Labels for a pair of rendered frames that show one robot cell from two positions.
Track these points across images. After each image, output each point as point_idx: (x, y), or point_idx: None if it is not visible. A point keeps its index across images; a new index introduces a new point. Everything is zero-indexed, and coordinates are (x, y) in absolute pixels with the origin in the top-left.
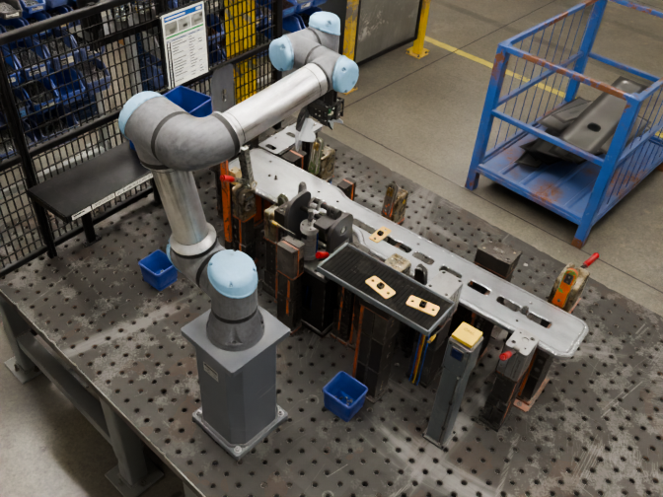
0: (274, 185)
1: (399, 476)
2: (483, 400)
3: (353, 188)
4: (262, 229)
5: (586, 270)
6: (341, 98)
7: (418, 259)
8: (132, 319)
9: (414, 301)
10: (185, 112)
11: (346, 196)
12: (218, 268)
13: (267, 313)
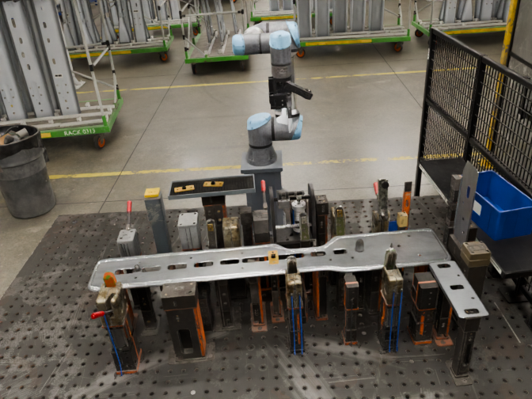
0: (382, 241)
1: (176, 251)
2: (154, 305)
3: (345, 290)
4: (408, 305)
5: (98, 301)
6: (271, 96)
7: (231, 258)
8: (370, 222)
9: (189, 188)
10: (267, 25)
11: (332, 267)
12: (261, 113)
13: (258, 169)
